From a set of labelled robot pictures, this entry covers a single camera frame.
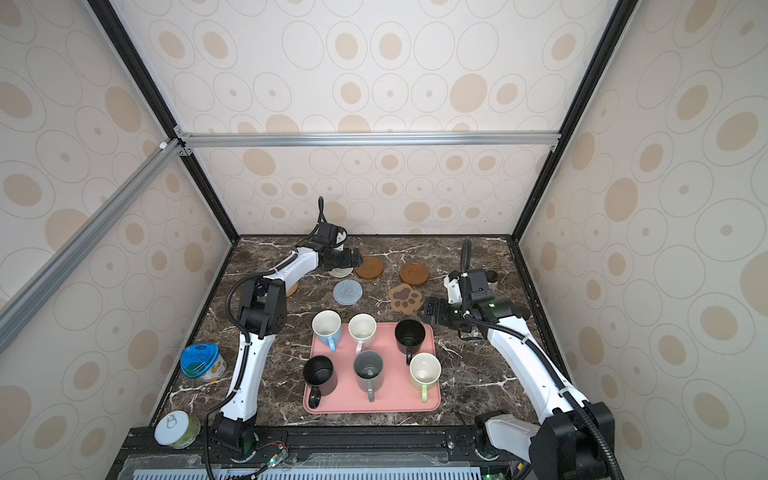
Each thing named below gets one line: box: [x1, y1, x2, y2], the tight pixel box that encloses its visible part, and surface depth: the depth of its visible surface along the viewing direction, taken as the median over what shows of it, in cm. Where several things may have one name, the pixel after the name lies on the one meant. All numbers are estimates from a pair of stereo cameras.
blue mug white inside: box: [311, 309, 342, 353], surface depth 87 cm
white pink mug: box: [348, 313, 377, 355], surface depth 87 cm
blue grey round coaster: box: [332, 279, 363, 306], surface depth 105 cm
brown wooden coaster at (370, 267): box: [354, 256, 384, 279], surface depth 111 cm
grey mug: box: [353, 350, 384, 403], surface depth 79 cm
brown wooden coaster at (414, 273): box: [400, 262, 429, 285], surface depth 110 cm
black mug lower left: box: [303, 355, 334, 409], surface depth 79 cm
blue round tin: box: [180, 343, 227, 382], surface depth 80 cm
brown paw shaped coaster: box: [388, 283, 422, 315], surface depth 103 cm
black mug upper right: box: [394, 319, 426, 366], surface depth 86 cm
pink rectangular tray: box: [368, 323, 442, 414], surface depth 85 cm
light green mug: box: [409, 352, 442, 403], surface depth 80 cm
